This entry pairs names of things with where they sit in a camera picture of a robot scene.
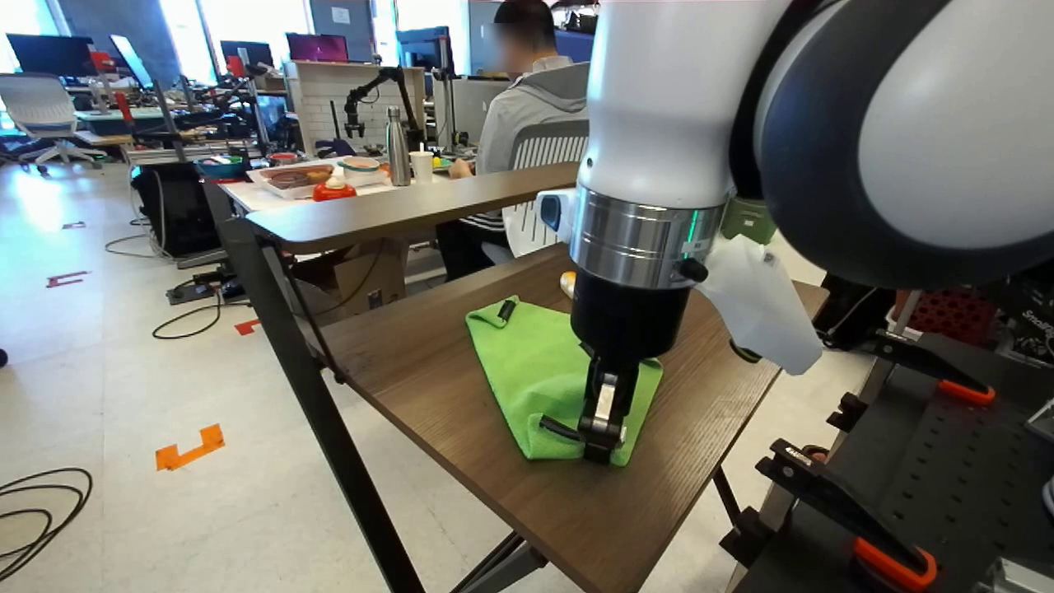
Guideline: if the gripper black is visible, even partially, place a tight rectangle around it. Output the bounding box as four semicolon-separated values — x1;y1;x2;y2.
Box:
567;264;700;468

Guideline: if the green cloth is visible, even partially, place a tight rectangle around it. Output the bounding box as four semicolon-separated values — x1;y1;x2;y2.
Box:
462;292;668;474

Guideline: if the grey ribbed chair back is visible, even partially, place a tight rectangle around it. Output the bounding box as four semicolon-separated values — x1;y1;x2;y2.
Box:
509;114;592;175

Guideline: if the large cardboard box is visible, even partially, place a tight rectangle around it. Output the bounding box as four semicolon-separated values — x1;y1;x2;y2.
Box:
287;239;410;326

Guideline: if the wooden office desk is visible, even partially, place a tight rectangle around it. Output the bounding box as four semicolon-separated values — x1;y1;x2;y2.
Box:
218;162;584;255

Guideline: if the person in grey hoodie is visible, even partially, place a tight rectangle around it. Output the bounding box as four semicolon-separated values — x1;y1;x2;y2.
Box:
436;0;592;284

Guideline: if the silver metal bottle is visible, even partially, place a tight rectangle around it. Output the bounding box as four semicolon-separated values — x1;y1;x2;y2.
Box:
384;105;417;191

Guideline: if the orange toy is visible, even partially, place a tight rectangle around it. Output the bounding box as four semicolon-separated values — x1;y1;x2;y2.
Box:
311;177;362;203

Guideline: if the red perforated crate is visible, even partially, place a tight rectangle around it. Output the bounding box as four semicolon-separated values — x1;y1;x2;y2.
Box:
909;285;1009;348

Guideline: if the brown bowl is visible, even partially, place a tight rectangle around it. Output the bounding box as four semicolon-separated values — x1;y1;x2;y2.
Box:
257;162;339;191

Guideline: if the orange floor tape mark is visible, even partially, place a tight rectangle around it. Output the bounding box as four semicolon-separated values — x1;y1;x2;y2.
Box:
151;423;229;474

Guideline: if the computer monitor with pink screen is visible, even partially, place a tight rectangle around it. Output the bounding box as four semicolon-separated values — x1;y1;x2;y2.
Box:
287;31;352;67

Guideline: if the white rolling chair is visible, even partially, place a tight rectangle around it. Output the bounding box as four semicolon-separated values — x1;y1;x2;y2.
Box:
0;73;113;175

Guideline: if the dark computer monitor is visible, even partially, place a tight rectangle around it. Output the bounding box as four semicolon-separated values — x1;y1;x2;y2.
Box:
3;31;99;78

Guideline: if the black clamp with orange handle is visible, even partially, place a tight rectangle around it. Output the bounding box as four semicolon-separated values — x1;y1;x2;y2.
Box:
869;326;1001;412
756;437;942;593

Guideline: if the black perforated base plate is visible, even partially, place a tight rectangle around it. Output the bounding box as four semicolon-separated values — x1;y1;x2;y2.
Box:
729;326;1054;593

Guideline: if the thin black floor cable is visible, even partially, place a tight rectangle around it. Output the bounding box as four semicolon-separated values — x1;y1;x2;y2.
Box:
150;290;229;342

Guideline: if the coiled black floor cable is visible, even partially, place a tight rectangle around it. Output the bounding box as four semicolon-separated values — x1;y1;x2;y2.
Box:
0;464;96;586

